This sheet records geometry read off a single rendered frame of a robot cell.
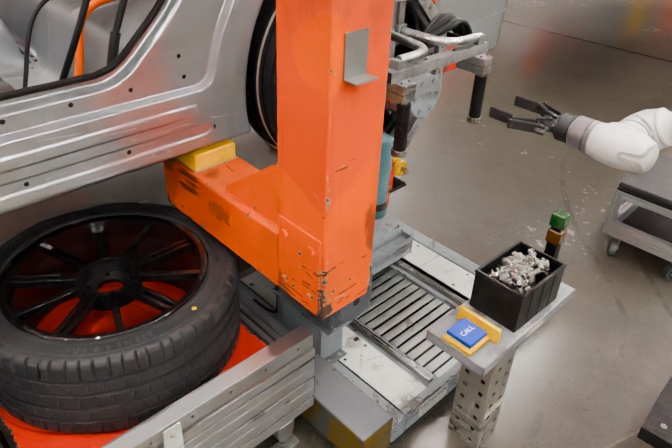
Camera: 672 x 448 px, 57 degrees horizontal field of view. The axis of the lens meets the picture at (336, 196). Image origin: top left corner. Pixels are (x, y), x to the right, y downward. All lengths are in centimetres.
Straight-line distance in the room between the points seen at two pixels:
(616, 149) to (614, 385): 88
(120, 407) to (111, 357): 15
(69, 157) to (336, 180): 62
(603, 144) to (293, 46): 84
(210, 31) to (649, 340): 179
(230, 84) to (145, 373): 74
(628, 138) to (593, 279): 108
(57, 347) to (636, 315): 194
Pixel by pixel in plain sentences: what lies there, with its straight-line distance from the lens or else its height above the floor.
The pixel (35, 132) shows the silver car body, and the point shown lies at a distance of 147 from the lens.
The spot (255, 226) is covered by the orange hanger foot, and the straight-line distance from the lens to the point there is 151.
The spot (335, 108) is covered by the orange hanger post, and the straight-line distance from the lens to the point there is 116.
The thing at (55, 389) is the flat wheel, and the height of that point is 43.
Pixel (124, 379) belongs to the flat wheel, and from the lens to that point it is 148.
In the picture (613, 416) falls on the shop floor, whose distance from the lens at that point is 215.
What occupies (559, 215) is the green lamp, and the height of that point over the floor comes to 66.
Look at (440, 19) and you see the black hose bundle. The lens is 184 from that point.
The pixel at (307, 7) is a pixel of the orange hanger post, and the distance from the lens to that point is 114.
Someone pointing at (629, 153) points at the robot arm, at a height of 84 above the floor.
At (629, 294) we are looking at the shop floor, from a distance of 264.
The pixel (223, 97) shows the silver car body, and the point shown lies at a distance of 166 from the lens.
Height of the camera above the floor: 150
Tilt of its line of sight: 31 degrees down
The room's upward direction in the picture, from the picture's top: 3 degrees clockwise
